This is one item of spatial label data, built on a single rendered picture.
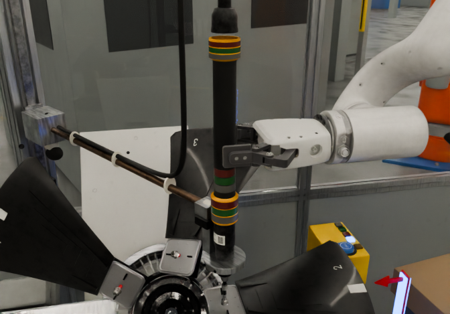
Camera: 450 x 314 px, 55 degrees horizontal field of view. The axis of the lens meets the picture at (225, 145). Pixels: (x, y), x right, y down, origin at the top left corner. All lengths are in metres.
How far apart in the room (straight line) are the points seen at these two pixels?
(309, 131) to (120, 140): 0.55
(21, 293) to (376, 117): 0.72
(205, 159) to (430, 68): 0.42
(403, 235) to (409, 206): 0.13
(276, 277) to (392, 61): 0.43
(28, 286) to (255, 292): 0.44
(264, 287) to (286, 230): 0.83
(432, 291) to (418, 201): 0.68
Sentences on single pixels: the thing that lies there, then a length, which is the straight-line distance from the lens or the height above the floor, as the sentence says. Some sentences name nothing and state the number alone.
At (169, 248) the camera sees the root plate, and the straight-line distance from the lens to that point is 0.83.
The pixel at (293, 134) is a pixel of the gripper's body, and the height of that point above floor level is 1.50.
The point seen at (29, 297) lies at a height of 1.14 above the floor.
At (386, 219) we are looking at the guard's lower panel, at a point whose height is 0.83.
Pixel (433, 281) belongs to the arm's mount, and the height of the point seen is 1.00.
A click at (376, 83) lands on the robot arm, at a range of 0.79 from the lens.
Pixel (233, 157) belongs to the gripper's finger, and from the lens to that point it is 0.60.
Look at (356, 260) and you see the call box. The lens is 1.15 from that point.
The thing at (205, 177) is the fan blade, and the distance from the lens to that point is 0.82.
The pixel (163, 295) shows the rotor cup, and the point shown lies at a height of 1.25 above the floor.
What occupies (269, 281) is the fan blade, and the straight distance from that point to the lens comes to 0.84.
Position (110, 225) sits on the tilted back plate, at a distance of 1.03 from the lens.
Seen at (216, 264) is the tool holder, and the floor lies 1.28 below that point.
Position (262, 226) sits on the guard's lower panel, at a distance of 1.60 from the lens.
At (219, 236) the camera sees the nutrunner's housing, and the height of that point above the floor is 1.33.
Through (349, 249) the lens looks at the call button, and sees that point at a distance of 1.15.
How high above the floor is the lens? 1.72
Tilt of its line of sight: 22 degrees down
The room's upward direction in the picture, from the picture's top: straight up
